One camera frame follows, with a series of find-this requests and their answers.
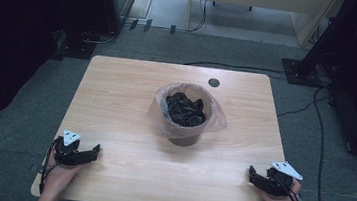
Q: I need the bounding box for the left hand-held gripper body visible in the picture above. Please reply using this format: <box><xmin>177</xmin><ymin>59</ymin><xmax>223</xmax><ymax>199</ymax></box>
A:
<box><xmin>51</xmin><ymin>128</ymin><xmax>86</xmax><ymax>169</ymax></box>

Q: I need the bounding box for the white floor cable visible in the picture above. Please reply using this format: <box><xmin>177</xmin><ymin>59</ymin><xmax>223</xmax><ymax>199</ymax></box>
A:
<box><xmin>83</xmin><ymin>28</ymin><xmax>118</xmax><ymax>47</ymax></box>

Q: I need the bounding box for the clear plastic bin liner bag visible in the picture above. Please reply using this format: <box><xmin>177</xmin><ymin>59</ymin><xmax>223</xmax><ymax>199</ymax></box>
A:
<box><xmin>144</xmin><ymin>78</ymin><xmax>232</xmax><ymax>146</ymax></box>

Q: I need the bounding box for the brown round trash bin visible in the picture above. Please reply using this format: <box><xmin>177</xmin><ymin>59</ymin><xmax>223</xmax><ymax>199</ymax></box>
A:
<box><xmin>155</xmin><ymin>80</ymin><xmax>217</xmax><ymax>150</ymax></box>

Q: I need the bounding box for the black stand base plate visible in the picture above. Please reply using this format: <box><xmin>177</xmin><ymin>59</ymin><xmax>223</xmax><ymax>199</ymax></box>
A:
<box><xmin>279</xmin><ymin>57</ymin><xmax>334</xmax><ymax>89</ymax></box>
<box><xmin>52</xmin><ymin>28</ymin><xmax>98</xmax><ymax>62</ymax></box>

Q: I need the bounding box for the crumpled black plastic bag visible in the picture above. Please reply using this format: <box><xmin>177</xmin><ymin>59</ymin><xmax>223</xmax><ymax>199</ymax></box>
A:
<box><xmin>163</xmin><ymin>90</ymin><xmax>209</xmax><ymax>129</ymax></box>

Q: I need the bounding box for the long black floor cable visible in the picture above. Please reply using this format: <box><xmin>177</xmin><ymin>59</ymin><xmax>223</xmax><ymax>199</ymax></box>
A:
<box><xmin>181</xmin><ymin>58</ymin><xmax>288</xmax><ymax>77</ymax></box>

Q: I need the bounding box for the dark round table grommet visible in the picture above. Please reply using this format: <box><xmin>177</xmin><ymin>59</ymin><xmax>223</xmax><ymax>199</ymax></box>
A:
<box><xmin>207</xmin><ymin>78</ymin><xmax>221</xmax><ymax>89</ymax></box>

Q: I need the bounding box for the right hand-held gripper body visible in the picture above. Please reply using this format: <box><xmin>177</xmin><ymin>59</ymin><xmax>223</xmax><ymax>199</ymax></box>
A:
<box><xmin>261</xmin><ymin>159</ymin><xmax>306</xmax><ymax>199</ymax></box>

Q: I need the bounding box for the thin black floor cable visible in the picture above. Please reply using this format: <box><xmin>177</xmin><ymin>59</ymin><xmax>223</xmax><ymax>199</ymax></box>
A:
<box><xmin>276</xmin><ymin>90</ymin><xmax>332</xmax><ymax>123</ymax></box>

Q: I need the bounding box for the hanging black cable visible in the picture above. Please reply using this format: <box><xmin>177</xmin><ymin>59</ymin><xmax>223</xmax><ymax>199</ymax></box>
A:
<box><xmin>188</xmin><ymin>0</ymin><xmax>210</xmax><ymax>35</ymax></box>

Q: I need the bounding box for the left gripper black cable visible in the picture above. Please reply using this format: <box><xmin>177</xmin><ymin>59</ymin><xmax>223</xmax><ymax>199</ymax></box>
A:
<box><xmin>37</xmin><ymin>135</ymin><xmax>64</xmax><ymax>196</ymax></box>

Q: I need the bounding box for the person's left hand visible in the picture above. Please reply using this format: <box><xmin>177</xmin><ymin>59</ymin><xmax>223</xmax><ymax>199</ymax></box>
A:
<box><xmin>42</xmin><ymin>152</ymin><xmax>85</xmax><ymax>199</ymax></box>

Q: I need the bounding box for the dark glass-front cabinet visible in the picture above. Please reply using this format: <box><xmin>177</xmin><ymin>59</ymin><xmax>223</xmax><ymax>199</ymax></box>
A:
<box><xmin>91</xmin><ymin>0</ymin><xmax>137</xmax><ymax>37</ymax></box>

